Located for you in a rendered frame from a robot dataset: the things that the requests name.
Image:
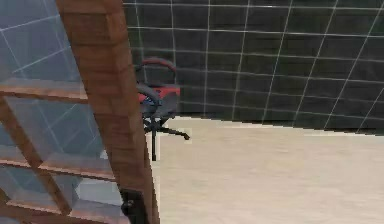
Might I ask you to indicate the red and black office chair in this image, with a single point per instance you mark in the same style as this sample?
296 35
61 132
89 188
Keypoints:
156 95

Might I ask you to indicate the brown wooden shelf unit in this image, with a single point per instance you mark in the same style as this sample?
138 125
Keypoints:
103 66

